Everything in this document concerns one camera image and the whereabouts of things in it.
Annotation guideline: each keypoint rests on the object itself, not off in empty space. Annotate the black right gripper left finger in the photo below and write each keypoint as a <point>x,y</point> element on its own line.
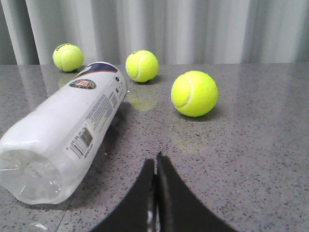
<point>136,211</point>

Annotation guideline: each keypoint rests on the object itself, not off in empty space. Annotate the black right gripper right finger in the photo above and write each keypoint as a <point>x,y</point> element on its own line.
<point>179,209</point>

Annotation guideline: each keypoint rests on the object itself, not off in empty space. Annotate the white plastic tennis ball can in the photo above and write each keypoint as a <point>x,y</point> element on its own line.
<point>45,156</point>

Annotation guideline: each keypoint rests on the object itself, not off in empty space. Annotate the tennis ball far right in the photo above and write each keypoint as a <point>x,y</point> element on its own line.
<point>194,93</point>

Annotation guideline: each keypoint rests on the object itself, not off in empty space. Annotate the tennis ball behind can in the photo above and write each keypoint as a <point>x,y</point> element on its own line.
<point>142,66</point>

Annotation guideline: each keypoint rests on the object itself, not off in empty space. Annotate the grey pleated curtain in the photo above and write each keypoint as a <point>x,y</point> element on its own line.
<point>177,31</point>

